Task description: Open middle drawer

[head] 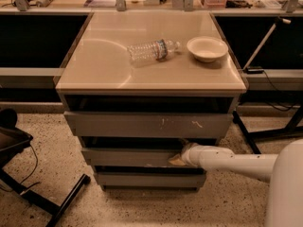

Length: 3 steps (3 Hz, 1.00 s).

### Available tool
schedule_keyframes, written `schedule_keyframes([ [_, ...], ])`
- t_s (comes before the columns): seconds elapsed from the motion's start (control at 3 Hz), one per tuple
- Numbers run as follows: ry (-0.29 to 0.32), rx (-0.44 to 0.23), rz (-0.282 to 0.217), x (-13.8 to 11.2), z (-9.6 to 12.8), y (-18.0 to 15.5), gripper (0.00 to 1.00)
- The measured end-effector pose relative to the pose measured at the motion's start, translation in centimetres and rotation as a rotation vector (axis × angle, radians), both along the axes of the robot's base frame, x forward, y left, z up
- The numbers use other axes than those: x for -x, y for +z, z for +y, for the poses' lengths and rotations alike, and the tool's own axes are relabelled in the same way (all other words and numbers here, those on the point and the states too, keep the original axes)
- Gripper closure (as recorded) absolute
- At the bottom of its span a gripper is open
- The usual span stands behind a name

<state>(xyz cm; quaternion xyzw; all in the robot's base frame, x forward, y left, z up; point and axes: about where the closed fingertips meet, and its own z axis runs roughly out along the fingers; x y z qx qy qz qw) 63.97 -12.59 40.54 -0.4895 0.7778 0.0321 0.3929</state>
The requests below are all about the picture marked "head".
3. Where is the clear plastic water bottle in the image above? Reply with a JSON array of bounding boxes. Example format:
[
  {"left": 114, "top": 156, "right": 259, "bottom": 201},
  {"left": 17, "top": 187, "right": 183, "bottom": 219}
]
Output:
[{"left": 127, "top": 39, "right": 181, "bottom": 65}]

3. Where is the white bowl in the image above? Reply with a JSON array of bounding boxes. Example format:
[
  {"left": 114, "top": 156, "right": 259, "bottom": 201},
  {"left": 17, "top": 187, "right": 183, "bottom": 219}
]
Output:
[{"left": 187, "top": 36, "right": 228, "bottom": 62}]

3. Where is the grey drawer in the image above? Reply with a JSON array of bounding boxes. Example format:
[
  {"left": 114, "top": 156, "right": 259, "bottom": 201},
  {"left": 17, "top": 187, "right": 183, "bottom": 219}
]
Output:
[
  {"left": 94, "top": 173, "right": 205, "bottom": 188},
  {"left": 64, "top": 112, "right": 232, "bottom": 139},
  {"left": 81, "top": 148, "right": 179, "bottom": 167}
]

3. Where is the black stand right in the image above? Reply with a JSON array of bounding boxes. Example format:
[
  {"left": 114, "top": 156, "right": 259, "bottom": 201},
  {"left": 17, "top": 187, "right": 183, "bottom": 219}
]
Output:
[{"left": 233, "top": 106, "right": 303, "bottom": 154}]

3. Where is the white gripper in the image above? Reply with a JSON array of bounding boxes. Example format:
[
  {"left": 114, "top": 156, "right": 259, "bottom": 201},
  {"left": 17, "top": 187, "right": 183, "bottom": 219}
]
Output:
[{"left": 169, "top": 138, "right": 203, "bottom": 167}]

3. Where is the black stand left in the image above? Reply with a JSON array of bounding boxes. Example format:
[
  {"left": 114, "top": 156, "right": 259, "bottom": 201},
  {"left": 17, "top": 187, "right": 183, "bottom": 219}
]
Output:
[{"left": 0, "top": 109, "right": 91, "bottom": 227}]

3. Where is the grey bottom drawer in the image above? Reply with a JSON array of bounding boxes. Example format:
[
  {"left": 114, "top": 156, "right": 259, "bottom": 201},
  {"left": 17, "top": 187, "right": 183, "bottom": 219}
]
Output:
[{"left": 94, "top": 173, "right": 205, "bottom": 188}]

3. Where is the grey three-drawer cabinet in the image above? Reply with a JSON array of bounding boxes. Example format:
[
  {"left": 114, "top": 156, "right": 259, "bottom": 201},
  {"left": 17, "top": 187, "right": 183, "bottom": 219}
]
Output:
[{"left": 56, "top": 10, "right": 246, "bottom": 176}]

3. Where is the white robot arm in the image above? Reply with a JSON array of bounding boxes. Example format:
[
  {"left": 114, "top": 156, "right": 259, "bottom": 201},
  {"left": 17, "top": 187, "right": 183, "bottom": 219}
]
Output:
[{"left": 169, "top": 139, "right": 303, "bottom": 227}]

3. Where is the black stand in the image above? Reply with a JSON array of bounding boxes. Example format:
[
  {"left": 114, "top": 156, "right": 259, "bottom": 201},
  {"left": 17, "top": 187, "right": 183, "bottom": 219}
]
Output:
[
  {"left": 233, "top": 106, "right": 303, "bottom": 154},
  {"left": 0, "top": 109, "right": 91, "bottom": 227}
]

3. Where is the grey top drawer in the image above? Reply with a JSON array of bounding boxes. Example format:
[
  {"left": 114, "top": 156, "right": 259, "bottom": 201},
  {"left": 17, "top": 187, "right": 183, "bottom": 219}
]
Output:
[{"left": 64, "top": 112, "right": 232, "bottom": 139}]

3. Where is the white pole with black base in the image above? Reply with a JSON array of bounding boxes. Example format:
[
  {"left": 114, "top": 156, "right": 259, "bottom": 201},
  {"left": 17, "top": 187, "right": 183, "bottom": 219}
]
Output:
[{"left": 242, "top": 17, "right": 292, "bottom": 72}]

